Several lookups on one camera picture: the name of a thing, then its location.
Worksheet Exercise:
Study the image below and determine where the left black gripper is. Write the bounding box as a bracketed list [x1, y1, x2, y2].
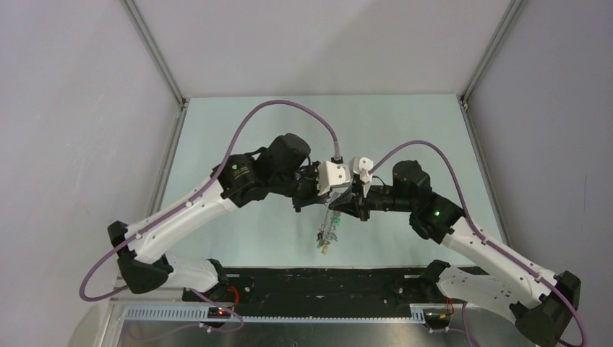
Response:
[271, 160, 333, 213]

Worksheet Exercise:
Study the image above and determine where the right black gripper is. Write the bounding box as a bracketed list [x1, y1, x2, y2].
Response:
[328, 178, 413, 223]

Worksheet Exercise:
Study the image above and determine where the large toothed metal keyring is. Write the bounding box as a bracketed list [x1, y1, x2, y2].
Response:
[316, 191, 346, 251]

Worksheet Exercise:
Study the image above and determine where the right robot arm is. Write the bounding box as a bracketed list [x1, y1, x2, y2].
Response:
[318, 158, 580, 346]

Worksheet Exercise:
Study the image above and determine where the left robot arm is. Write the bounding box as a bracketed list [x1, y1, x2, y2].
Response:
[108, 133, 335, 301]

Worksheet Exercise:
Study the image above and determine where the right circuit board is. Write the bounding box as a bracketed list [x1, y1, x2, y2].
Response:
[424, 312, 454, 320]

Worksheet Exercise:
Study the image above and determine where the left circuit board with LEDs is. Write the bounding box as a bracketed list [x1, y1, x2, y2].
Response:
[207, 307, 232, 320]

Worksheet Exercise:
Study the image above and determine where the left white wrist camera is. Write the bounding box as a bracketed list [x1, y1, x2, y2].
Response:
[317, 160, 352, 196]

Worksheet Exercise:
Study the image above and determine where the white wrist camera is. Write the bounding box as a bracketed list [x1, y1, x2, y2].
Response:
[317, 160, 352, 196]
[349, 157, 374, 197]

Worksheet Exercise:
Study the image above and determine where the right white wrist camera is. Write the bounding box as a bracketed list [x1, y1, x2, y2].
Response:
[349, 157, 374, 197]

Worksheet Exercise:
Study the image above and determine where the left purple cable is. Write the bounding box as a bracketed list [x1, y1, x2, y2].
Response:
[79, 100, 342, 303]

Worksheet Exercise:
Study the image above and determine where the purple cable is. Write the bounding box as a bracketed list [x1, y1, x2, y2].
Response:
[79, 100, 342, 303]
[369, 140, 589, 347]

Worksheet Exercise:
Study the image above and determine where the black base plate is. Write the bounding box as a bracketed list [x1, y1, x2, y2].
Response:
[204, 267, 449, 317]

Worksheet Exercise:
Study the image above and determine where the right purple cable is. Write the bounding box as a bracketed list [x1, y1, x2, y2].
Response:
[369, 140, 589, 347]

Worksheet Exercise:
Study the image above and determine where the left aluminium frame post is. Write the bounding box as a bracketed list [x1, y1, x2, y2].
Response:
[120, 0, 187, 110]

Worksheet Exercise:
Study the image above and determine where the aluminium frame post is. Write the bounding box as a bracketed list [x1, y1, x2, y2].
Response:
[120, 0, 187, 110]
[459, 0, 528, 110]

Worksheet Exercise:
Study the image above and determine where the grey cable duct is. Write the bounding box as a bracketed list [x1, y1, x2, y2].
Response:
[124, 305, 425, 324]

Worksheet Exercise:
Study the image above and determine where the right aluminium frame post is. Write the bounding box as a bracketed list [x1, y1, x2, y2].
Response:
[459, 0, 528, 110]

